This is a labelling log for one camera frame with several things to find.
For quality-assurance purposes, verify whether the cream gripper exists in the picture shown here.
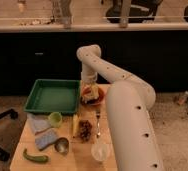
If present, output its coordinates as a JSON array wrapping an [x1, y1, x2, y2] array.
[[82, 82, 99, 99]]

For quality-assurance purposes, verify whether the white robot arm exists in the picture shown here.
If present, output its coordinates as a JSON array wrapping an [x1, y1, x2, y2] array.
[[76, 44, 165, 171]]

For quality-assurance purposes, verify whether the small green cup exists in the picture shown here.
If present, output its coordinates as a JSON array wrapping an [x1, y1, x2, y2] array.
[[48, 112, 62, 128]]

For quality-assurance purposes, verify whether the white paper cup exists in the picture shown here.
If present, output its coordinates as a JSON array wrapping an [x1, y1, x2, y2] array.
[[91, 140, 110, 162]]

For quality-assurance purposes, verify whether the metal measuring cup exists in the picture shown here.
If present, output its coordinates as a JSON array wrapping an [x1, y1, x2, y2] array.
[[54, 137, 69, 155]]

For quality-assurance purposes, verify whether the orange plate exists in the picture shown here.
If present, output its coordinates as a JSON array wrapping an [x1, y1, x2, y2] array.
[[80, 87, 105, 106]]

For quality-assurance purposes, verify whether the metal fork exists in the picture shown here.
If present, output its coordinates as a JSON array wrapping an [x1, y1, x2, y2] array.
[[96, 109, 101, 138]]

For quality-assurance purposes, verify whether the yellow banana piece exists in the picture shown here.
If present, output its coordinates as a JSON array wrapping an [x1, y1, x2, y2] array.
[[72, 114, 79, 138]]

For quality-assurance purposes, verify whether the brown grape cluster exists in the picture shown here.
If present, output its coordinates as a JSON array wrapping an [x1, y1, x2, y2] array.
[[79, 120, 92, 142]]

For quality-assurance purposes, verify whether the green plastic tray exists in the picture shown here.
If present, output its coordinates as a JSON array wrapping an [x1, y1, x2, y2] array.
[[24, 79, 80, 116]]

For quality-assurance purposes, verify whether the light blue cloth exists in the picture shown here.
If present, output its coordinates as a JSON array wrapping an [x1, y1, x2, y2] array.
[[27, 114, 51, 135]]

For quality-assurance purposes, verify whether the blue sponge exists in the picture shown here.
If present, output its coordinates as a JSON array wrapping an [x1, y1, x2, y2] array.
[[35, 130, 58, 151]]

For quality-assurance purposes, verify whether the dark cabinet counter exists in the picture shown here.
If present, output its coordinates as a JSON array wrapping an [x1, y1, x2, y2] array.
[[0, 30, 188, 96]]

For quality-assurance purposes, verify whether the green pepper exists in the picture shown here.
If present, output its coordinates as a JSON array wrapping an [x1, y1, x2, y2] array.
[[23, 149, 49, 163]]

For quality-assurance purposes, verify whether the black office chair base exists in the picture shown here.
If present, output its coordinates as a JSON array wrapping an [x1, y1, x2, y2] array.
[[0, 109, 19, 163]]

